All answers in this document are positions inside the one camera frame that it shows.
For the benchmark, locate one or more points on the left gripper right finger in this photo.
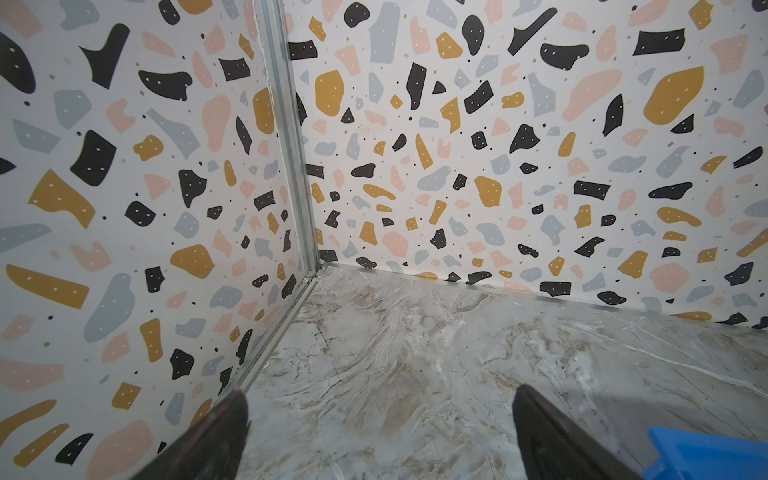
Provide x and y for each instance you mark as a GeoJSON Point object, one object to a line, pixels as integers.
{"type": "Point", "coordinates": [552, 446]}

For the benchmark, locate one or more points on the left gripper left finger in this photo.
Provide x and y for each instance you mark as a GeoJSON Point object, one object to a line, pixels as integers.
{"type": "Point", "coordinates": [211, 449]}

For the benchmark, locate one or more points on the blue plastic bin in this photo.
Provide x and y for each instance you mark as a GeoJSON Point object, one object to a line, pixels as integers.
{"type": "Point", "coordinates": [696, 456]}

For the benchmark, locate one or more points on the left corner aluminium post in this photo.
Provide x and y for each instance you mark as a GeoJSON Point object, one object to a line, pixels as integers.
{"type": "Point", "coordinates": [274, 40]}

